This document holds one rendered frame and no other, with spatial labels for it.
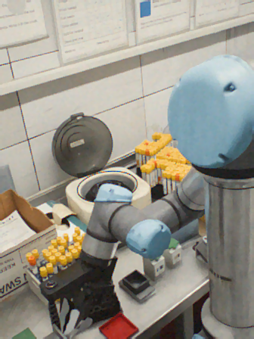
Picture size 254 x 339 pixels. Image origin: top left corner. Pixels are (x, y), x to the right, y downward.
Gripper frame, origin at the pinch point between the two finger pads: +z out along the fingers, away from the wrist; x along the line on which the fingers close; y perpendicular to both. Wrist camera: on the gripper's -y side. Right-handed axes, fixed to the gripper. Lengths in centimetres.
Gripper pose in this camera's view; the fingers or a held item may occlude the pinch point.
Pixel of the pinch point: (63, 335)
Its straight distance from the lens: 99.4
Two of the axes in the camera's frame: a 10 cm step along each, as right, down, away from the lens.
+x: -6.3, -3.1, 7.1
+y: 7.1, 1.2, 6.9
